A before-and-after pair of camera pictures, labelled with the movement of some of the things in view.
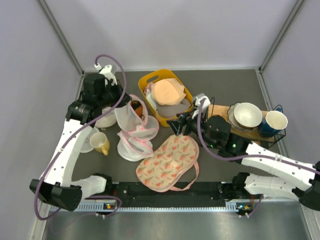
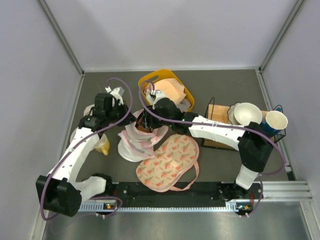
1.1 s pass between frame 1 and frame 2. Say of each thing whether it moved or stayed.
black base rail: stayed
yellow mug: stayed
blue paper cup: stayed
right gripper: moved
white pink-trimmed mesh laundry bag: moved
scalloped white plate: stayed
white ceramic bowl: stayed
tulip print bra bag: stayed
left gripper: moved
